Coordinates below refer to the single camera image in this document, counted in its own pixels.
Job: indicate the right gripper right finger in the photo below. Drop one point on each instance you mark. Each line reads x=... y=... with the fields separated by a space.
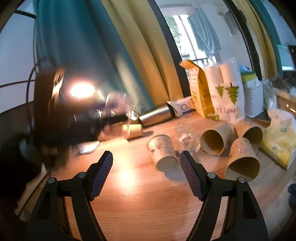
x=243 y=218

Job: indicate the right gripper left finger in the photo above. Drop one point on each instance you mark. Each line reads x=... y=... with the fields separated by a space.
x=82 y=188

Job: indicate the clear plastic cup with labels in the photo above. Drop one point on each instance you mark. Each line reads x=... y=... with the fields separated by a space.
x=118 y=104

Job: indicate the brown printed paper cup front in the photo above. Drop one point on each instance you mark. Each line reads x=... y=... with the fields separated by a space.
x=243 y=161

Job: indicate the small brown paper cup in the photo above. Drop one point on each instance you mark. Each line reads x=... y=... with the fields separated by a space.
x=132 y=131

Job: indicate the brown paper cup left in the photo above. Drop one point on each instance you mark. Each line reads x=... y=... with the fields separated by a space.
x=215 y=139

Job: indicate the white printed paper cup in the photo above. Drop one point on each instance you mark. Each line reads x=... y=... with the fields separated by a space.
x=162 y=152

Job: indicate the brown paper cup back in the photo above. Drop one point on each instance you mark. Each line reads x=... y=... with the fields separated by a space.
x=251 y=131

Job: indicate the clear plastic cup lying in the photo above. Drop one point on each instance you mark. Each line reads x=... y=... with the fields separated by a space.
x=187 y=138

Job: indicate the bagged white paper cup stack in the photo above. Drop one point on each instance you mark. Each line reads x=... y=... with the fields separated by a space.
x=226 y=91

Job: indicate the white desk lamp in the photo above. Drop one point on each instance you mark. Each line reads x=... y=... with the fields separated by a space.
x=82 y=93

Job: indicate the dark sock on floor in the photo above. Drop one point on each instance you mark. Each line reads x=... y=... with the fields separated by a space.
x=292 y=199

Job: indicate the yellow plastic bag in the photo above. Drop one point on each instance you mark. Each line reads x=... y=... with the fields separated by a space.
x=279 y=137

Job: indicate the teal curtain left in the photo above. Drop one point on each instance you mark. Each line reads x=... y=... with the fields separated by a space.
x=80 y=36

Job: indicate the teal curtain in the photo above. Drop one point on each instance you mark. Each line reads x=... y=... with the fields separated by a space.
x=270 y=29
x=80 y=36

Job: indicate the stainless steel thermos bottle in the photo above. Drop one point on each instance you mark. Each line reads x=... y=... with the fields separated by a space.
x=158 y=115

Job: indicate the yellow curtain left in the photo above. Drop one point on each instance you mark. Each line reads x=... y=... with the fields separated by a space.
x=145 y=42

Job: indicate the yellow curtain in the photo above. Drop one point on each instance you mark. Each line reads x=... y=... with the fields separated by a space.
x=259 y=35
x=145 y=42

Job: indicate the white blue small box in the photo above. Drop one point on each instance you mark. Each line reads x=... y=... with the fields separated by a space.
x=182 y=106

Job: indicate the white plastic basket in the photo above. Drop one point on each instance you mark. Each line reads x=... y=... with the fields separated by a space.
x=253 y=91

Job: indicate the yellow paper bag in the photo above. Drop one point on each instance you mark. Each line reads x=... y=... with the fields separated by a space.
x=199 y=88

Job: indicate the computer monitor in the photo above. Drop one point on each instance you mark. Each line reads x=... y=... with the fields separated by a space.
x=286 y=58

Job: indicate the hanging blue cloth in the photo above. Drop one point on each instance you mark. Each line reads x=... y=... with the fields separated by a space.
x=205 y=35

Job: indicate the yellow curtain right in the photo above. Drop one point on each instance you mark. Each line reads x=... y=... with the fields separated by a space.
x=259 y=35

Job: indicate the teal curtain right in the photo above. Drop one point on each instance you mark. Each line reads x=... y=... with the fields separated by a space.
x=270 y=29

